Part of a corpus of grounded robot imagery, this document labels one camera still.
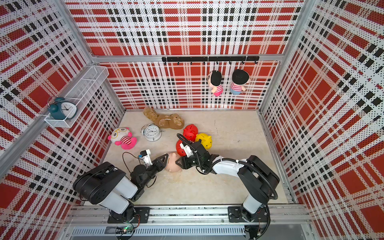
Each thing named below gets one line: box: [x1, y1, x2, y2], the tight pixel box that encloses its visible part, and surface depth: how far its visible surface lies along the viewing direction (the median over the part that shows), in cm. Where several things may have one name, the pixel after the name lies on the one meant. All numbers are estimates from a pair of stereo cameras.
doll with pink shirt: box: [207, 70, 223, 96], surface depth 97 cm
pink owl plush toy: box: [107, 127, 137, 150], surface depth 98 cm
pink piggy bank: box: [164, 151, 182, 173], surface depth 84 cm
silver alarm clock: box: [141, 123, 163, 142], surface depth 104 cm
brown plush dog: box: [143, 107, 185, 130], surface depth 104 cm
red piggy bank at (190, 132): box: [183, 124, 199, 142], surface depth 98 cm
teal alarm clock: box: [47, 96, 78, 120], surface depth 64 cm
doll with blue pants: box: [230, 69, 250, 95], surface depth 99 cm
